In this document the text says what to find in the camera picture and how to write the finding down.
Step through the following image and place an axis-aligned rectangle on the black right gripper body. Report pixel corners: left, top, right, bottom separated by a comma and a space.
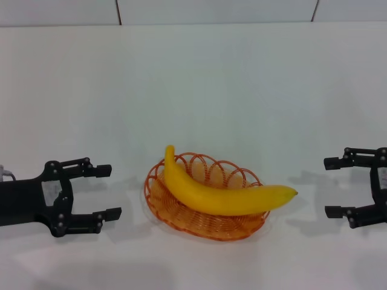
370, 147, 387, 224

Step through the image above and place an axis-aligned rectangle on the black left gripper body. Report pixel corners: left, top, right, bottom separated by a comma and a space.
0, 161, 76, 238

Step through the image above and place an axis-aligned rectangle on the orange plastic wire basket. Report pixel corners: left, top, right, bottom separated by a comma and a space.
144, 152, 272, 242

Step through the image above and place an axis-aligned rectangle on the yellow banana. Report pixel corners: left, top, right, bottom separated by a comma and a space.
163, 144, 299, 217

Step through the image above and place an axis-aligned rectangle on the silver plug with black cable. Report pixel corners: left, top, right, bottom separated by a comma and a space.
0, 164, 16, 182

